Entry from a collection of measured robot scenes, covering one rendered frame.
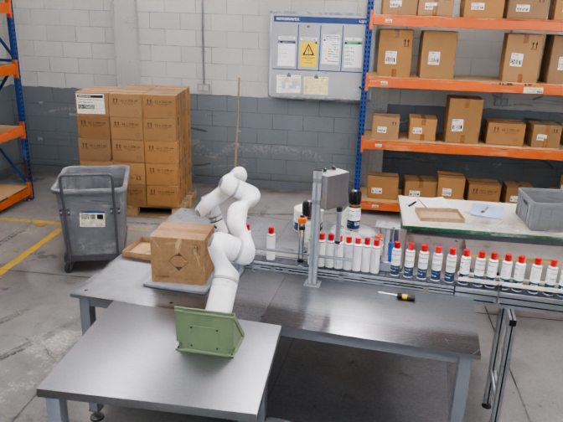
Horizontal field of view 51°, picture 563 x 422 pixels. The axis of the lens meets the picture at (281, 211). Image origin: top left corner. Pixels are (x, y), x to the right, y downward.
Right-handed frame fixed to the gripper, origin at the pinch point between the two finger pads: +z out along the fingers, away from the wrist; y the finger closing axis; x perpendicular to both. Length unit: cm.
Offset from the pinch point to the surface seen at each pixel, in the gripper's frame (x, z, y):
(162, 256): 17.6, -12.8, -41.9
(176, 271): 13.7, -2.5, -41.1
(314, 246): -58, 9, -16
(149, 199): 193, 7, 262
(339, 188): -80, -18, -10
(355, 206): -71, 12, 57
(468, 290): -131, 56, -6
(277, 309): -39, 27, -50
